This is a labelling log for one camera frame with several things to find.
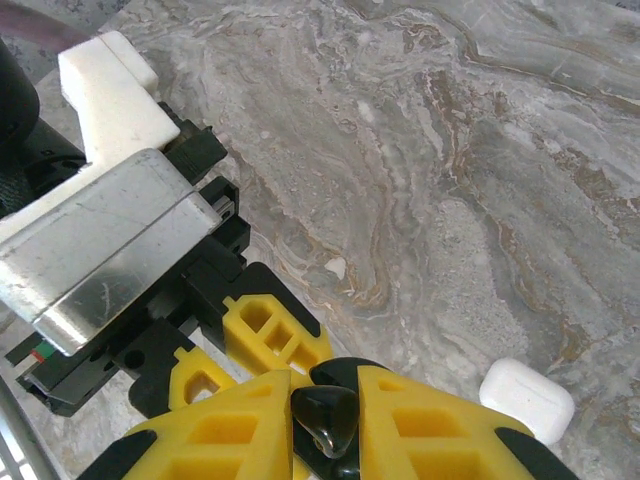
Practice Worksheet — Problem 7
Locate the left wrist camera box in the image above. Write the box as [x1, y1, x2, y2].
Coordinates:
[0, 30, 224, 357]

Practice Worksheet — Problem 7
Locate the white earbud charging case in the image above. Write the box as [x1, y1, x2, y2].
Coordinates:
[478, 358, 576, 448]

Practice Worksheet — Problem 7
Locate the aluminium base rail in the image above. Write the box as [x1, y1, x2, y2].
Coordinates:
[0, 384, 44, 480]

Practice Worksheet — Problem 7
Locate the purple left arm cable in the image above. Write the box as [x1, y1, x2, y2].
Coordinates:
[0, 0, 94, 51]

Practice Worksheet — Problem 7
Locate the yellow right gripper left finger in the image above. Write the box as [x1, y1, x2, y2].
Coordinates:
[77, 370, 295, 480]

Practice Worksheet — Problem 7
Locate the black earbud charging case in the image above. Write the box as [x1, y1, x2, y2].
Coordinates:
[291, 384, 362, 480]

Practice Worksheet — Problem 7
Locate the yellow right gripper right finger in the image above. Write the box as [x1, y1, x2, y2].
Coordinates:
[308, 356, 584, 480]

